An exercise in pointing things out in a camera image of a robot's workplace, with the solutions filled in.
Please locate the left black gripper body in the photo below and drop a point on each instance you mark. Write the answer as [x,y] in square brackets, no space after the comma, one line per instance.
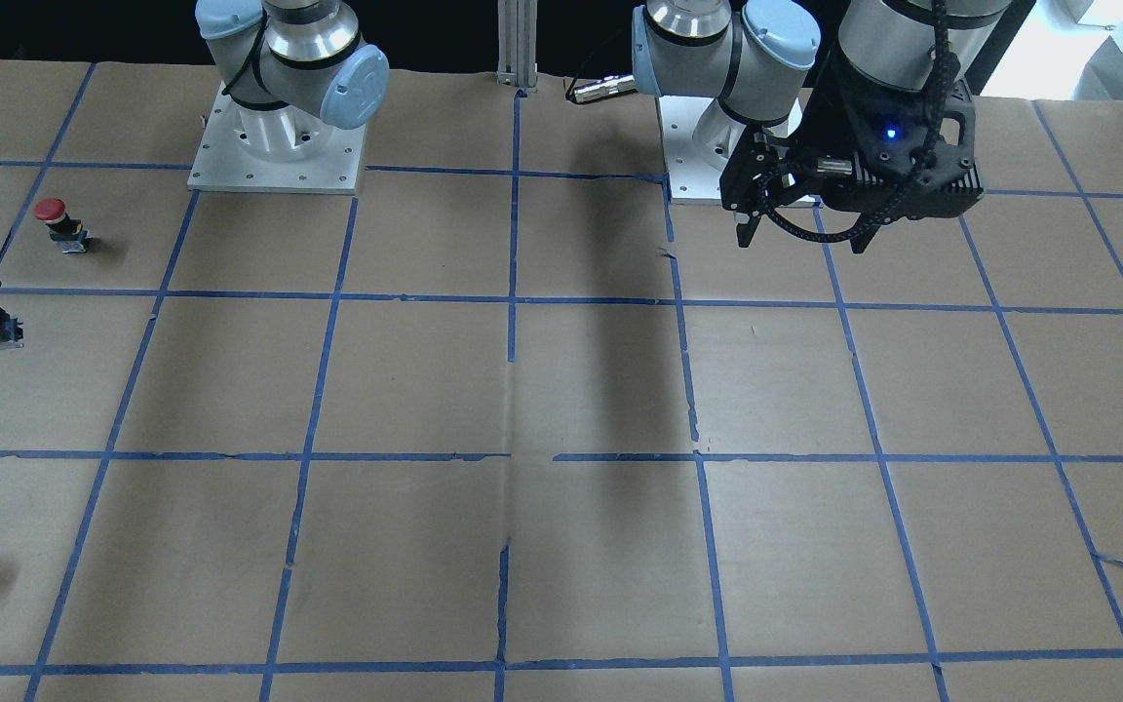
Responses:
[836,109]

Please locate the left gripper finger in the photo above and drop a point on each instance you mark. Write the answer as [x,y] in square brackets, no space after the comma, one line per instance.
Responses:
[866,227]
[763,174]

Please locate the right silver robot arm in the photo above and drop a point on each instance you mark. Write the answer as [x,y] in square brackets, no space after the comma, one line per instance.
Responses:
[116,144]

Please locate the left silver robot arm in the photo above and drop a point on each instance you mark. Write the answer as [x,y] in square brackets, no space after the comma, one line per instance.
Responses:
[761,63]

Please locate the red push button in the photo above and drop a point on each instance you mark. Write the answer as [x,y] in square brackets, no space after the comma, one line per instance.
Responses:
[67,233]

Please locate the silver connector plug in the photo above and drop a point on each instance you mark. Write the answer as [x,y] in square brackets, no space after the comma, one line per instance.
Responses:
[607,87]

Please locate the brown paper table cover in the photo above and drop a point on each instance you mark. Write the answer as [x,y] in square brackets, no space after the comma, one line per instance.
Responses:
[558,439]

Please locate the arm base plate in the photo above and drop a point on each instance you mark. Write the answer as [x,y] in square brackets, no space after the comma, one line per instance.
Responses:
[697,139]
[283,151]

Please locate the aluminium frame post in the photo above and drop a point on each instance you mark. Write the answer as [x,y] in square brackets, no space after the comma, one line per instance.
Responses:
[516,43]

